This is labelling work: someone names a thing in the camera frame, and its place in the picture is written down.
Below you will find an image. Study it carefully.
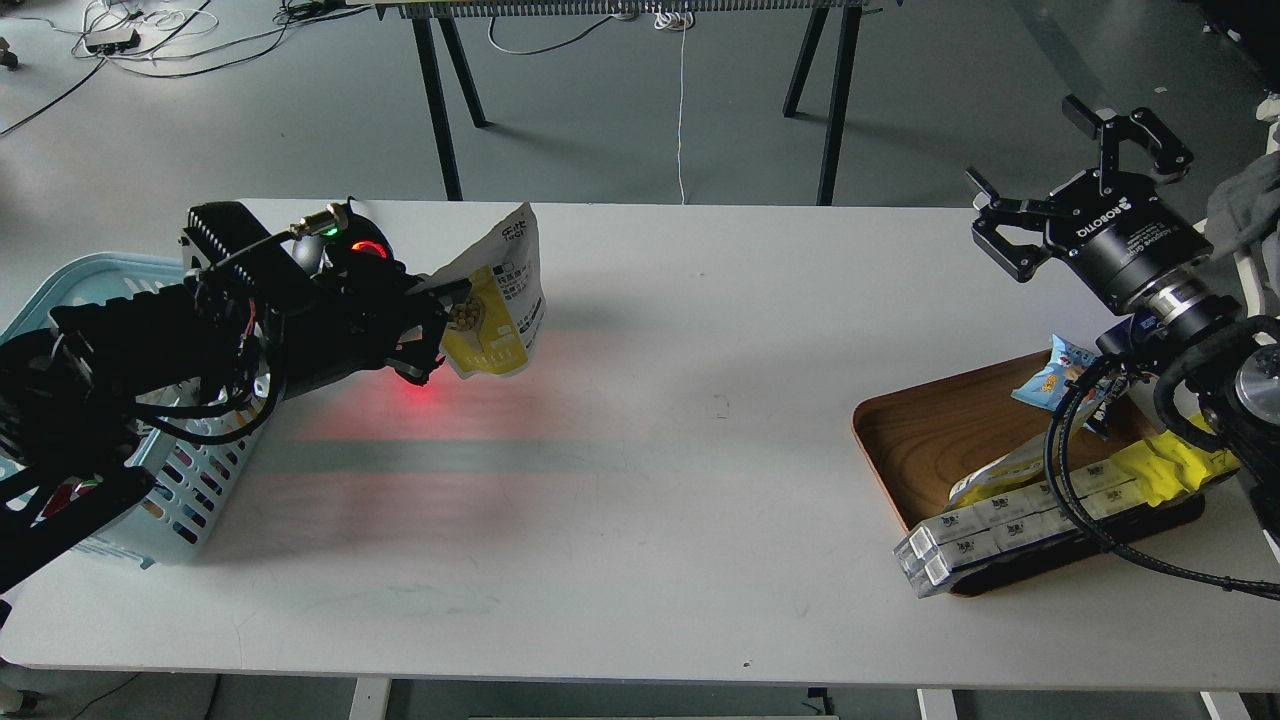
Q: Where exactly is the floor cables and adapter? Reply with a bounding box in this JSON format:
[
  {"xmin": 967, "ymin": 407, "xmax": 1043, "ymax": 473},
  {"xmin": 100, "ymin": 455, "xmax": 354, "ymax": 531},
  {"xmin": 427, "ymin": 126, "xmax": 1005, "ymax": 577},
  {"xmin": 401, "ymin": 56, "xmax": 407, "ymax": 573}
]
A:
[{"xmin": 0, "ymin": 0, "xmax": 371, "ymax": 138}]

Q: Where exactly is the yellow cartoon snack bag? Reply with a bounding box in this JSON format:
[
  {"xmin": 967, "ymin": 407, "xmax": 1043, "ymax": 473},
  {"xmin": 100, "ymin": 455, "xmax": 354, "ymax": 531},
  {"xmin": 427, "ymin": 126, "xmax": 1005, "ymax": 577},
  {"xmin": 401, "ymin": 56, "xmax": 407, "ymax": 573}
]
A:
[{"xmin": 1108, "ymin": 430, "xmax": 1242, "ymax": 507}]

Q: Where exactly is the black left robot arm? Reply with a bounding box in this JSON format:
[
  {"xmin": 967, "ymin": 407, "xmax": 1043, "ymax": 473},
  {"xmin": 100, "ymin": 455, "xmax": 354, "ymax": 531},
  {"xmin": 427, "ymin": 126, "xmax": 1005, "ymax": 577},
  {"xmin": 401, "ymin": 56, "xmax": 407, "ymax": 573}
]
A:
[{"xmin": 3, "ymin": 201, "xmax": 472, "ymax": 591}]

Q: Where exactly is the brown wooden tray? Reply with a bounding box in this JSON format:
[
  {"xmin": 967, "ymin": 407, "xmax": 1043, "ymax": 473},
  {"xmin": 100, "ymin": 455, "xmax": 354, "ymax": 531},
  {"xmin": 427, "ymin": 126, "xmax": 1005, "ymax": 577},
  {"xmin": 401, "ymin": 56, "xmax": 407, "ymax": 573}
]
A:
[{"xmin": 852, "ymin": 350, "xmax": 1207, "ymax": 598}]

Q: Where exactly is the blue snack packet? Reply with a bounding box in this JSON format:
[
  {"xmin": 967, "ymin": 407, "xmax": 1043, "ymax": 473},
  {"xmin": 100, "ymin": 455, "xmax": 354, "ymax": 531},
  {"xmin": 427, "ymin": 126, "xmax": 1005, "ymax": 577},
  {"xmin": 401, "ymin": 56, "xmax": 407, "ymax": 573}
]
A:
[{"xmin": 1010, "ymin": 334, "xmax": 1129, "ymax": 439}]

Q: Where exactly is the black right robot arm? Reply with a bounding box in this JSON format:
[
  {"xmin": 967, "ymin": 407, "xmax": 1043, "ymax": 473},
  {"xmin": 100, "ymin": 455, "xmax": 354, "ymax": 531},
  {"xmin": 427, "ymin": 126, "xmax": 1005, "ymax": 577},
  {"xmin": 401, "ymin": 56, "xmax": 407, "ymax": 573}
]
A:
[{"xmin": 965, "ymin": 95, "xmax": 1277, "ymax": 600}]

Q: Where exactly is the white hanging cable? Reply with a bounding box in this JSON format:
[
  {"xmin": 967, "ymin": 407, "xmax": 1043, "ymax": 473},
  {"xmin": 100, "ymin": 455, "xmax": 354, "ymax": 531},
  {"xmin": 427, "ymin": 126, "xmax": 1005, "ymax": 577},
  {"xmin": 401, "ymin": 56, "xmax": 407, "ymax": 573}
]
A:
[{"xmin": 654, "ymin": 10, "xmax": 698, "ymax": 206}]

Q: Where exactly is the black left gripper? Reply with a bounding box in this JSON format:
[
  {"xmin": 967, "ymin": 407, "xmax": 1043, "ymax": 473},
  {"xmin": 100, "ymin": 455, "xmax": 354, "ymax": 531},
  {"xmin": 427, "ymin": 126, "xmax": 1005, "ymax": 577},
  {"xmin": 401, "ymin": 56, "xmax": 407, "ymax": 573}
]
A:
[{"xmin": 182, "ymin": 202, "xmax": 474, "ymax": 398}]

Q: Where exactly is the clear box pack of cartons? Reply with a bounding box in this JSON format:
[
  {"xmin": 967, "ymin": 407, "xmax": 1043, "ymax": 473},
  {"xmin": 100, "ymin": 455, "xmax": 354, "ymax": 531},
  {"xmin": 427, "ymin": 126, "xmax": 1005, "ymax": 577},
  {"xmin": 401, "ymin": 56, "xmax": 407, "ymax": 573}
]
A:
[{"xmin": 893, "ymin": 460, "xmax": 1147, "ymax": 598}]

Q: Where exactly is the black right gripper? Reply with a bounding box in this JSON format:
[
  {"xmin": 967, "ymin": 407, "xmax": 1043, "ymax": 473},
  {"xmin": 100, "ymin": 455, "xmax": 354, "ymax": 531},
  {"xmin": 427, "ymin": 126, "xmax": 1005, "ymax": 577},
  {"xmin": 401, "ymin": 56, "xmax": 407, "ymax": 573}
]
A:
[{"xmin": 965, "ymin": 95, "xmax": 1212, "ymax": 313}]

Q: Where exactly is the light blue plastic basket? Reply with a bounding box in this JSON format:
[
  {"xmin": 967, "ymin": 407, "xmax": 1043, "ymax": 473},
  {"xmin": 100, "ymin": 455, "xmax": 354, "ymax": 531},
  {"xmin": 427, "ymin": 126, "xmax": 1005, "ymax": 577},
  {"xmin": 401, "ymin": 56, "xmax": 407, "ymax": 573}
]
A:
[{"xmin": 3, "ymin": 252, "xmax": 256, "ymax": 569}]

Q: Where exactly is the black barcode scanner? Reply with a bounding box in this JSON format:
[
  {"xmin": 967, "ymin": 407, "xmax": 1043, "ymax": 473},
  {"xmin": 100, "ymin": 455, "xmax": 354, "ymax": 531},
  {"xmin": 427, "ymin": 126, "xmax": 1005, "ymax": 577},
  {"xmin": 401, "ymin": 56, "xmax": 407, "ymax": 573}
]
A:
[{"xmin": 289, "ymin": 196, "xmax": 396, "ymax": 275}]

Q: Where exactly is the black trestle table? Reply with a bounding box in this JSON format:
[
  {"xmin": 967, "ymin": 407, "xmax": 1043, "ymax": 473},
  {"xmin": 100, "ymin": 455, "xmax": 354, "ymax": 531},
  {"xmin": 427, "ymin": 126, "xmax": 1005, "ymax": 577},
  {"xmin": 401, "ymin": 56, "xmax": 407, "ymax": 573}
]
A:
[{"xmin": 379, "ymin": 1, "xmax": 865, "ymax": 206}]

